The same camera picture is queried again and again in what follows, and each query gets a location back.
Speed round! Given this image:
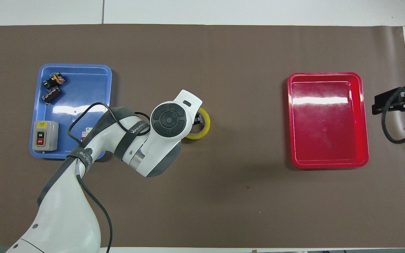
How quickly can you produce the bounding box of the small brown black component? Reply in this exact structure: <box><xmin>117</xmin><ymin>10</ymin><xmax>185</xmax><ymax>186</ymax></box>
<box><xmin>42</xmin><ymin>87</ymin><xmax>62</xmax><ymax>104</ymax></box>

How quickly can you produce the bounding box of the black cable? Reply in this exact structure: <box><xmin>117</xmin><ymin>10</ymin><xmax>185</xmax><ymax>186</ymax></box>
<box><xmin>381</xmin><ymin>81</ymin><xmax>405</xmax><ymax>144</ymax></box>
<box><xmin>68</xmin><ymin>102</ymin><xmax>151</xmax><ymax>253</ymax></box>

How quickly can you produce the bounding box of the blue plastic tray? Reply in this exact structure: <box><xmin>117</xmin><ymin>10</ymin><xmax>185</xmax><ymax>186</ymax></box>
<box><xmin>29</xmin><ymin>64</ymin><xmax>113</xmax><ymax>161</ymax></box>

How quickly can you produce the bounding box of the grey switch box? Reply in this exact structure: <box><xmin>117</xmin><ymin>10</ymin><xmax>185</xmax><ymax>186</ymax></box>
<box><xmin>32</xmin><ymin>121</ymin><xmax>59</xmax><ymax>151</ymax></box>

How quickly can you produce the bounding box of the yellow tape roll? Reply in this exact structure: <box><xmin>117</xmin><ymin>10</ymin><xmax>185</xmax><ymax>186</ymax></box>
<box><xmin>184</xmin><ymin>108</ymin><xmax>211</xmax><ymax>140</ymax></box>

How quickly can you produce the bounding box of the red plastic tray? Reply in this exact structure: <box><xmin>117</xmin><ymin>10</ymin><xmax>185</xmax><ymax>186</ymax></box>
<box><xmin>287</xmin><ymin>72</ymin><xmax>369</xmax><ymax>169</ymax></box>

